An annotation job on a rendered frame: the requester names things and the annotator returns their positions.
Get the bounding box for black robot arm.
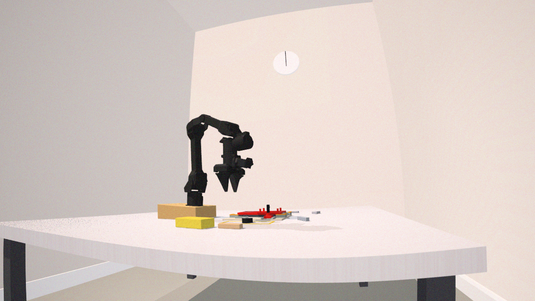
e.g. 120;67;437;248
184;114;253;207

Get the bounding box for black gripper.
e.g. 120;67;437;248
214;151;245;192

